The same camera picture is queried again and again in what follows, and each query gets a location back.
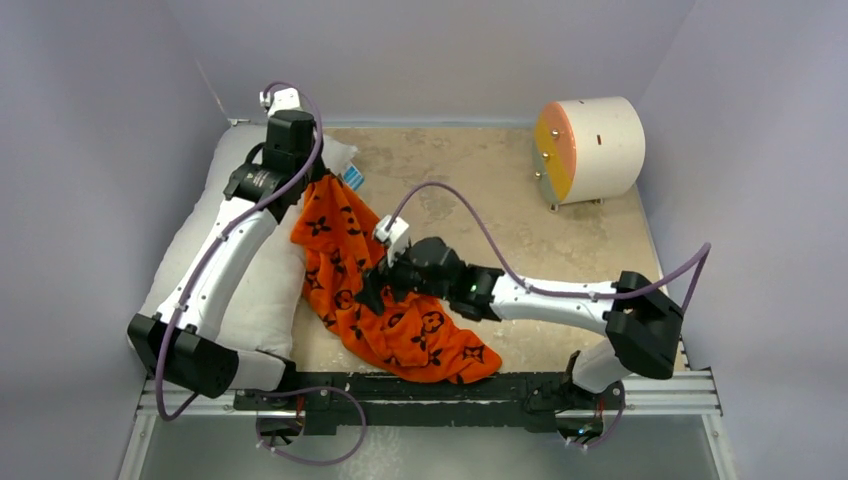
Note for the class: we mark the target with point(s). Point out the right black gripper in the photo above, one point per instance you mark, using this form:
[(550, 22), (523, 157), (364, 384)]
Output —
[(398, 275)]

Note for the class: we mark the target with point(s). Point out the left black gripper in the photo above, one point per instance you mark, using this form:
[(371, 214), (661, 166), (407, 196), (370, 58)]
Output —
[(319, 169)]

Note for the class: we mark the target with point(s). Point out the orange patterned pillowcase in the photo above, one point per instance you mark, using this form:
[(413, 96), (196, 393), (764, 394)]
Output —
[(409, 335)]

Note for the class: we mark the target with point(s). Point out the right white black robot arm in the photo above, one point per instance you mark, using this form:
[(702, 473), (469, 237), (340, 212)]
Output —
[(639, 325)]

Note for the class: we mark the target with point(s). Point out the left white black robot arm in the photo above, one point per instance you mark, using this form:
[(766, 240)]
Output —
[(179, 343)]

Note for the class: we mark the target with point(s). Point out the blue white pillow tag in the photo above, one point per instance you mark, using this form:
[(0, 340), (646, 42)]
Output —
[(353, 177)]

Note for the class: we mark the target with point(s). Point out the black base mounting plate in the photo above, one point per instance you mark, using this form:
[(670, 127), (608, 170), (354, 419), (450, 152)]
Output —
[(537, 402)]

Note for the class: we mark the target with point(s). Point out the white cylinder with orange face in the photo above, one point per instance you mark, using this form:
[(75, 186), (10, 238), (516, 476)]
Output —
[(587, 150)]

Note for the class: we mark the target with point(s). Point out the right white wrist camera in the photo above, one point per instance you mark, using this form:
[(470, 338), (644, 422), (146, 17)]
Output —
[(393, 233)]

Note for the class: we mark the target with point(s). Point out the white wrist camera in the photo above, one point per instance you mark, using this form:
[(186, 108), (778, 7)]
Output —
[(280, 100), (393, 233)]

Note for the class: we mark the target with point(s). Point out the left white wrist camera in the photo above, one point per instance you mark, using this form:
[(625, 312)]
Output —
[(280, 100)]

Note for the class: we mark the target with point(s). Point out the aluminium rail frame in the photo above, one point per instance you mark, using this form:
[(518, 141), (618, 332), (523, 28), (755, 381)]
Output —
[(682, 437)]

